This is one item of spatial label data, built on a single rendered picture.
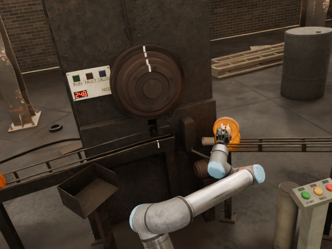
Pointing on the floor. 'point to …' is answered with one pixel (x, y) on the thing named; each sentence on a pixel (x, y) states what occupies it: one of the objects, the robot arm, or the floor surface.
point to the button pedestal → (312, 214)
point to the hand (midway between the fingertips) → (226, 126)
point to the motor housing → (199, 171)
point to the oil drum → (306, 62)
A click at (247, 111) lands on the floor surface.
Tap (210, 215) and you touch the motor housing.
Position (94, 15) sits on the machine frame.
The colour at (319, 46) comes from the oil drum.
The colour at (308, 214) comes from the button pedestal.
